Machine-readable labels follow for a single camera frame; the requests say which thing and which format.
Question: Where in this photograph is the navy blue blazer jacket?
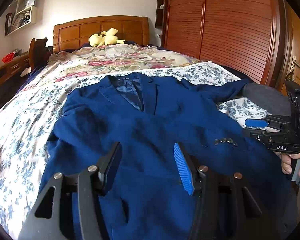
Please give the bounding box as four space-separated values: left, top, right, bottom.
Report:
41 73 289 239

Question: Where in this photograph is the person's right hand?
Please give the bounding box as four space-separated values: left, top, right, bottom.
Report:
281 153 300 177

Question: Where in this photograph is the dark grey pillow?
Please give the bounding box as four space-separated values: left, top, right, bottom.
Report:
242 83 291 116

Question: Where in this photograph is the wooden louvered wardrobe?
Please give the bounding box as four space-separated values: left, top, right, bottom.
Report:
155 0 286 87

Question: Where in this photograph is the wooden desk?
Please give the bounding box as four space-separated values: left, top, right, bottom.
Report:
0 52 30 86

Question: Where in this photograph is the pink floral quilt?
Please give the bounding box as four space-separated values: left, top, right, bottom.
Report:
21 43 199 90

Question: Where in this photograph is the wooden chair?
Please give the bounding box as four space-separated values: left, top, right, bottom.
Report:
29 37 51 71

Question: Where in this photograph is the wooden bed headboard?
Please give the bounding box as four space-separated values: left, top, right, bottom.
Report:
53 15 150 54

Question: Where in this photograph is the yellow plush toy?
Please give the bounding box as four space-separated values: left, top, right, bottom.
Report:
89 28 125 47

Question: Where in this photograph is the brass door handle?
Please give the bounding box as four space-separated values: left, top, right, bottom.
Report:
285 55 300 83

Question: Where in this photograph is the white wall shelf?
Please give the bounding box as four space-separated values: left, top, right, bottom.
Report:
5 0 37 36

